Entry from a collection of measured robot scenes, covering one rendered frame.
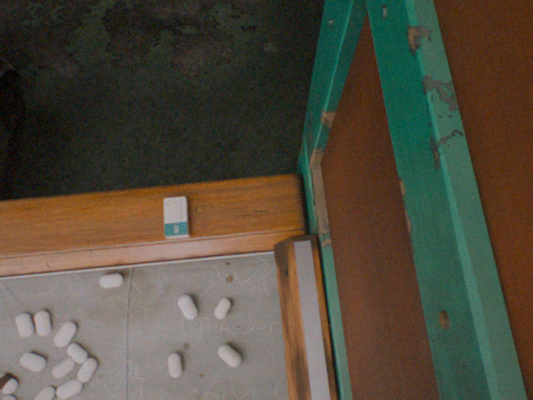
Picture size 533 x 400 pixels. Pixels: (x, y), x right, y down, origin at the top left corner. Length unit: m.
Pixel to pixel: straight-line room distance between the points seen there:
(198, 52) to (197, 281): 1.18
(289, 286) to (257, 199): 0.17
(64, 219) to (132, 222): 0.11
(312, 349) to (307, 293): 0.07
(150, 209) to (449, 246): 0.58
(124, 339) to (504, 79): 0.64
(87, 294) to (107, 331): 0.07
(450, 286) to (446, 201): 0.04
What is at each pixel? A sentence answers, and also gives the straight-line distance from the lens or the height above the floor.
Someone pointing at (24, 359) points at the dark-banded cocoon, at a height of 0.76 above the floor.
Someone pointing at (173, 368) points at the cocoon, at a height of 0.76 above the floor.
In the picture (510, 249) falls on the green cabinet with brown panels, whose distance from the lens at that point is 0.19.
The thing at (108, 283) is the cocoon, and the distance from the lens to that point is 0.73.
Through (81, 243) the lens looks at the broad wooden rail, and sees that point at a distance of 0.75.
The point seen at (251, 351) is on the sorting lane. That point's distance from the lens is 0.71.
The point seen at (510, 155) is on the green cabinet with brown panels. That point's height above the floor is 1.30.
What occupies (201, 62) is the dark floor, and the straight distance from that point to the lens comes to 1.74.
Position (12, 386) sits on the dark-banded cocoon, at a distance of 0.78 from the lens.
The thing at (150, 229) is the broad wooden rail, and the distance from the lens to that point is 0.72.
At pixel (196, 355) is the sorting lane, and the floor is 0.74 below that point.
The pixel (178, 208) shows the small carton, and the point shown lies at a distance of 0.70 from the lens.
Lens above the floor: 1.44
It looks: 74 degrees down
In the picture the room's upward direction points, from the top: 1 degrees counter-clockwise
